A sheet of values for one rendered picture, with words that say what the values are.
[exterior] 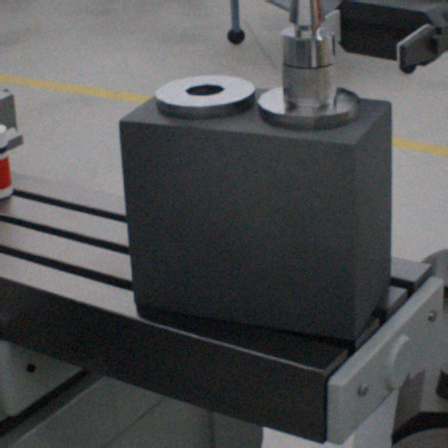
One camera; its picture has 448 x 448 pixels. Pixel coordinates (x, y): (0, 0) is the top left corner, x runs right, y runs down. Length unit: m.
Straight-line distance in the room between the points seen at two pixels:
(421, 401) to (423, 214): 2.05
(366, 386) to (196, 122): 0.28
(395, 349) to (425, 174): 2.74
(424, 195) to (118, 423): 2.28
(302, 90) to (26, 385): 0.49
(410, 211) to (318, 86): 2.54
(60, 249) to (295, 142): 0.36
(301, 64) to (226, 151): 0.10
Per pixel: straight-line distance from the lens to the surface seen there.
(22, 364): 1.27
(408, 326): 1.10
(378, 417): 1.83
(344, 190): 0.97
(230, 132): 0.99
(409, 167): 3.85
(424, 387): 1.52
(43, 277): 1.18
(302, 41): 0.98
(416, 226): 3.42
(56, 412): 1.38
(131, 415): 1.50
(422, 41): 1.07
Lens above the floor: 1.43
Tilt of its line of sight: 24 degrees down
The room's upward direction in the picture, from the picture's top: 3 degrees counter-clockwise
